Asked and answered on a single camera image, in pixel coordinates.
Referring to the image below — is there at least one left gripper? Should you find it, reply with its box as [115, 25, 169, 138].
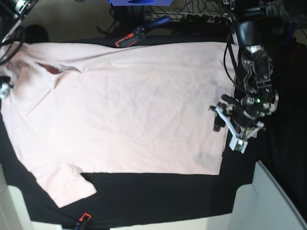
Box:
[210, 94, 264, 139]

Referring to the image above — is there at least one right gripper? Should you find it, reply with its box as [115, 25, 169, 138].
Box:
[0, 76, 13, 99]

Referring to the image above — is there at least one pink T-shirt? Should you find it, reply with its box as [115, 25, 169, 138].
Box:
[0, 42, 233, 208]

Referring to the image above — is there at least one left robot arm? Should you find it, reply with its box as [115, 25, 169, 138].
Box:
[210, 0, 279, 144]

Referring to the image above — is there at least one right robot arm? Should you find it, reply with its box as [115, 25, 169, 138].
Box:
[0, 0, 37, 66]

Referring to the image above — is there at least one black table cloth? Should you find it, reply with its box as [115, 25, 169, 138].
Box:
[0, 42, 307, 230]

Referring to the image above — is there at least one blue plastic box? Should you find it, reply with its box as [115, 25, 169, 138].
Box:
[107, 0, 173, 6]

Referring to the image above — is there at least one blue handled clamp, red jaw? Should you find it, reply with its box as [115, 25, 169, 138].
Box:
[115, 16, 171, 48]

